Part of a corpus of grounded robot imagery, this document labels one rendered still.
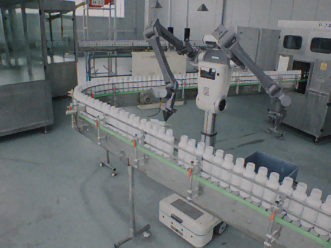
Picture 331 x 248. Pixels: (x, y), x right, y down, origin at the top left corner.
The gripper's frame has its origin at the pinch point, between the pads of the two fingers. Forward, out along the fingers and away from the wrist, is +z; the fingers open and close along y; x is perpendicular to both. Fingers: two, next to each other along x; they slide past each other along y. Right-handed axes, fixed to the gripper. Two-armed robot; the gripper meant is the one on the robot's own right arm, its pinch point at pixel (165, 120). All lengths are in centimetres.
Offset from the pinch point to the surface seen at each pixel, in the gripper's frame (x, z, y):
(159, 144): -17.6, 12.7, 17.2
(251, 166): -20, 4, 76
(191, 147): -18.6, 6.4, 40.7
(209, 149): -20, 4, 52
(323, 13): 1058, -555, -242
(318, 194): -19, 4, 106
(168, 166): -16.7, 22.8, 27.8
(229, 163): -19, 7, 65
